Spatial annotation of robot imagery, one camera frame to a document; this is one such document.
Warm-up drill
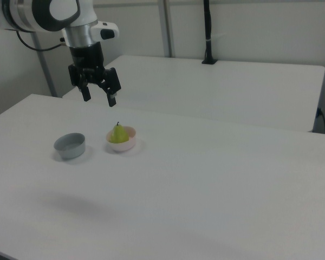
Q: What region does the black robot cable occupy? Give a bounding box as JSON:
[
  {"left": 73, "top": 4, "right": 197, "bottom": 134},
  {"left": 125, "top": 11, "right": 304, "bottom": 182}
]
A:
[{"left": 15, "top": 30, "right": 69, "bottom": 52}]

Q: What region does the pink bowl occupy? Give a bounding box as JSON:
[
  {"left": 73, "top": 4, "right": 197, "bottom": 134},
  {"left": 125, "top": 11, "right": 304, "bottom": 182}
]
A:
[{"left": 105, "top": 126, "right": 138, "bottom": 153}]

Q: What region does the white side table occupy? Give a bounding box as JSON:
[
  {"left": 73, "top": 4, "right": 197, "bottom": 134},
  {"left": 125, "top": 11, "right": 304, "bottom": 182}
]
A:
[{"left": 62, "top": 55, "right": 325, "bottom": 133}]

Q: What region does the grey partition post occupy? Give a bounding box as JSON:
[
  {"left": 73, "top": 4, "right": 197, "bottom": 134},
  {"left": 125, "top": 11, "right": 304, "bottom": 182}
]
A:
[
  {"left": 157, "top": 0, "right": 177, "bottom": 58},
  {"left": 31, "top": 34, "right": 58, "bottom": 98}
]

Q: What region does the grey bowl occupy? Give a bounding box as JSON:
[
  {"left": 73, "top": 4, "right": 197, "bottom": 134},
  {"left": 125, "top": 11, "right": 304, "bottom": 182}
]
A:
[{"left": 53, "top": 132, "right": 87, "bottom": 160}]

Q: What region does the black pole stand with clamp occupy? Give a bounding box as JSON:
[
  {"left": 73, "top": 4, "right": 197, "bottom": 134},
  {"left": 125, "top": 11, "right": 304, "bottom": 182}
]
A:
[{"left": 201, "top": 0, "right": 218, "bottom": 65}]

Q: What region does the green pear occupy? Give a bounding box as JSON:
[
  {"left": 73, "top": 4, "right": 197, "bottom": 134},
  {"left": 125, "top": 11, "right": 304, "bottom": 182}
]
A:
[{"left": 109, "top": 121, "right": 130, "bottom": 144}]

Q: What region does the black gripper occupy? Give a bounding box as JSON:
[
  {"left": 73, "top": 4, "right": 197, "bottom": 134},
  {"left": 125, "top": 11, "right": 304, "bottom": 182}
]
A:
[{"left": 68, "top": 43, "right": 122, "bottom": 107}]

